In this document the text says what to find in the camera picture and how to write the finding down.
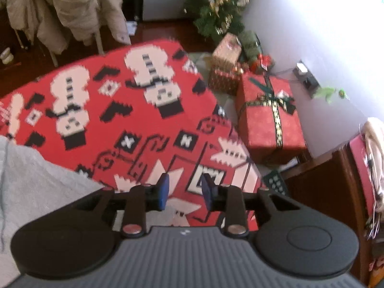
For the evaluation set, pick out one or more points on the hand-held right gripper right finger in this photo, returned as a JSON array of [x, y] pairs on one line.
[[206, 192]]

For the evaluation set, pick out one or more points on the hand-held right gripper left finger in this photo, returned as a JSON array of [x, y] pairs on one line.
[[163, 192]]

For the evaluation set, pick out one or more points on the grey sweater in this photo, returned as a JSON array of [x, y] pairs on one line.
[[36, 192]]

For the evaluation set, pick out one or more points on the green plastic basket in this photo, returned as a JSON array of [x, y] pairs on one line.
[[276, 183]]

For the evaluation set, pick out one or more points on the red patterned blanket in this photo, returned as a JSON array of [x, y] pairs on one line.
[[120, 120]]

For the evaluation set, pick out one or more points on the large red gift box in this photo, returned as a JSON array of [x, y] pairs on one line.
[[261, 126]]

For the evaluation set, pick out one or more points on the small dark red gift box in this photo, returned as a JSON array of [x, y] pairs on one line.
[[223, 81]]

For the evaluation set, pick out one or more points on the tan gift box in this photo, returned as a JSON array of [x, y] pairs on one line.
[[226, 51]]

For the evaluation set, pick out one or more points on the green holiday decoration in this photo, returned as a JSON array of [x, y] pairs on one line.
[[255, 51]]

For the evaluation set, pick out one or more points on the green toy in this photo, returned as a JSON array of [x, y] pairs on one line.
[[327, 93]]

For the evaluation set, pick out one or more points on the cream cloth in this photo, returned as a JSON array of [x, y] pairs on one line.
[[376, 156]]

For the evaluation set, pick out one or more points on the decorated Christmas tree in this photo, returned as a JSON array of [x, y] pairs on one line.
[[219, 9]]

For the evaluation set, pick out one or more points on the beige jacket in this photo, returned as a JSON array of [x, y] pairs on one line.
[[60, 3]]

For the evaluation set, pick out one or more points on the wooden bed frame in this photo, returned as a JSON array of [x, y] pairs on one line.
[[324, 192]]

